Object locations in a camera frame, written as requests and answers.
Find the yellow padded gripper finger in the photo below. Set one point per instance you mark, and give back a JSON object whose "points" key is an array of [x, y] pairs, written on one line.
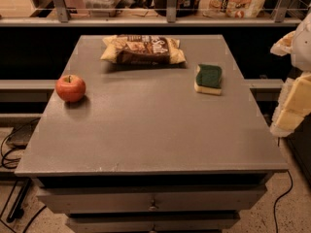
{"points": [[294, 104], [284, 45]]}

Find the green and yellow sponge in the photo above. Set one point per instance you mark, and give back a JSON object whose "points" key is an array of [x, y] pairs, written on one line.
{"points": [[208, 79]]}

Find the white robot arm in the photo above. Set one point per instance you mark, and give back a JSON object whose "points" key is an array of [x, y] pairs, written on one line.
{"points": [[301, 54]]}

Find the red apple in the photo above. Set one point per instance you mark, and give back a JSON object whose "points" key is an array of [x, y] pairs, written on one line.
{"points": [[70, 88]]}

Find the colourful snack bag on shelf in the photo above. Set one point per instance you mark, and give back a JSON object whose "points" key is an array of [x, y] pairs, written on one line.
{"points": [[233, 8]]}

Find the lower drawer with knob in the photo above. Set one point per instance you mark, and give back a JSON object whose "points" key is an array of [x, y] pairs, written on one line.
{"points": [[147, 224]]}

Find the drawer with knob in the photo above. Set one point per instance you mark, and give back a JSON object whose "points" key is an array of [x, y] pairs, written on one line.
{"points": [[149, 199], [147, 224]]}

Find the brown snack chip bag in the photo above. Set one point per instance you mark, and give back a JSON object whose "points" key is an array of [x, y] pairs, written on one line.
{"points": [[142, 50]]}

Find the grey drawer cabinet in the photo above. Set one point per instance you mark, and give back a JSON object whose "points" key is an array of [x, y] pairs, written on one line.
{"points": [[148, 127]]}

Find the clear plastic container on shelf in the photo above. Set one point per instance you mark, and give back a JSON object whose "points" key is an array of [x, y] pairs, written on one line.
{"points": [[101, 8]]}

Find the upper drawer with knob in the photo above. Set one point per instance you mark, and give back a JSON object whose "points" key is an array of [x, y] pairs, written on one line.
{"points": [[149, 199]]}

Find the grey power adapter box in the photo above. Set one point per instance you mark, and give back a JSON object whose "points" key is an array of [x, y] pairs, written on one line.
{"points": [[19, 138]]}

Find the grey metal shelf rail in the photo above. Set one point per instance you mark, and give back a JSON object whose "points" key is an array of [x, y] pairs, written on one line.
{"points": [[137, 13]]}

